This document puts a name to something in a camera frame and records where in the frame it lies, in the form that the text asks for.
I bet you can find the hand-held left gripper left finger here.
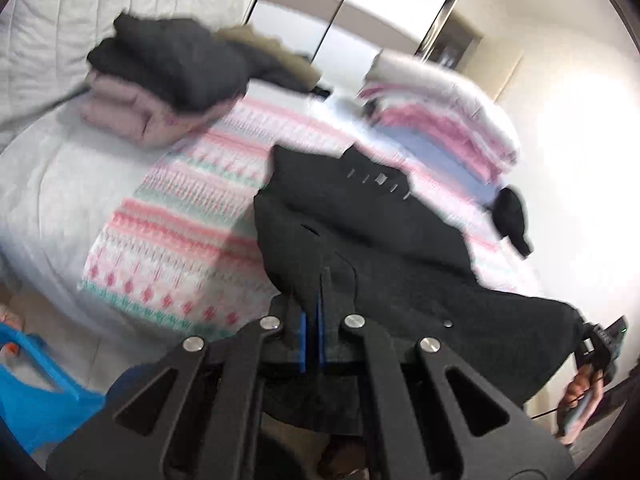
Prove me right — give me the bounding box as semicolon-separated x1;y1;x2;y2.
46;295;313;480

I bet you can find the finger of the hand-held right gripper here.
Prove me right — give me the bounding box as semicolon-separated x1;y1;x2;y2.
575;322;600;367

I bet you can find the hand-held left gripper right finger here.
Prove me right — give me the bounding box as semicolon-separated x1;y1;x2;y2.
316;266;576;480

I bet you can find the black coat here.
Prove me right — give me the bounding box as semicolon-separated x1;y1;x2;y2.
252;144;586;436

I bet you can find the person's right hand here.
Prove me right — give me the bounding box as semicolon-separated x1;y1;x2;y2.
556;364;607;447

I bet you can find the black knit sweater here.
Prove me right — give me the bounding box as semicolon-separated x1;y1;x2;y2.
492;186;534;257

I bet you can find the patterned knit-print blanket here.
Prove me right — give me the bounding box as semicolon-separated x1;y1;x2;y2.
80;92;543;341

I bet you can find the blue folded quilt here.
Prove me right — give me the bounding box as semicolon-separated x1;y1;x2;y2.
375;125;501;206

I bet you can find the stack of folded quilts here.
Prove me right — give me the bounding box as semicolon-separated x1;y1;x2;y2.
357;85;518;183

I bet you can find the blue bag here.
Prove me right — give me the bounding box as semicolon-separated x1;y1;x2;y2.
0;322;106;456

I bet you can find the pink folded jacket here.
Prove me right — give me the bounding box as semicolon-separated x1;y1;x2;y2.
80;72;241;150

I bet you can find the olive green jacket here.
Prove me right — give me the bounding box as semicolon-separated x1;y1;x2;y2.
217;27;323;95

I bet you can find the bed with grey sheet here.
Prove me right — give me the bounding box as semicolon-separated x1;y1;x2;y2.
0;80;546;361

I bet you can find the grey pillow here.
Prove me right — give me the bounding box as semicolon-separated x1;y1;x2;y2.
365;50;521;153

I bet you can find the dark grey folded jacket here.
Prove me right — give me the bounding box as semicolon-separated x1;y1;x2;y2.
87;14;251;113

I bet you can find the white quilted headboard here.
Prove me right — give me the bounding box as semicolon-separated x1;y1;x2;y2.
0;0;253;136

